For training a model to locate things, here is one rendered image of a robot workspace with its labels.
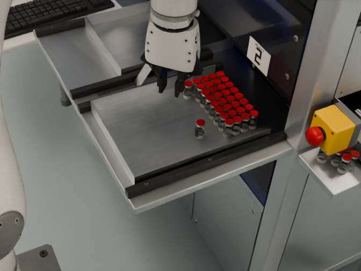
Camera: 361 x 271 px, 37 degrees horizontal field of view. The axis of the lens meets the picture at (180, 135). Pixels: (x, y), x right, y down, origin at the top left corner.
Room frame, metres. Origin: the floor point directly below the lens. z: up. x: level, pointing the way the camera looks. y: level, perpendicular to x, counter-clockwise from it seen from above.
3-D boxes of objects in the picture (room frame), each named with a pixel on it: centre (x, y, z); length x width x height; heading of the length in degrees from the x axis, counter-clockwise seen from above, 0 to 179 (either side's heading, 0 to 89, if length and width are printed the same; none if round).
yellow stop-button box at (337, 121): (0.82, -0.32, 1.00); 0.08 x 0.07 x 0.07; 120
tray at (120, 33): (1.27, 0.08, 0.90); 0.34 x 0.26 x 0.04; 120
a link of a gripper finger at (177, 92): (0.83, 0.00, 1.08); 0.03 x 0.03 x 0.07; 73
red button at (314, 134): (0.80, -0.28, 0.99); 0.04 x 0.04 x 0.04; 30
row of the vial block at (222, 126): (0.96, -0.07, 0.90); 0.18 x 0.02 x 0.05; 29
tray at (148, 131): (0.92, 0.01, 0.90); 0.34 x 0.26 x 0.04; 119
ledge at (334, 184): (0.83, -0.36, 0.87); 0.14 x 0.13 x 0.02; 120
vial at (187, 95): (1.02, -0.01, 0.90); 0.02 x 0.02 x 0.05
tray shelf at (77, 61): (1.09, 0.05, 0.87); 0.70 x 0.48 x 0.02; 30
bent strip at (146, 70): (1.03, 0.15, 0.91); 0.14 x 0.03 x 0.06; 121
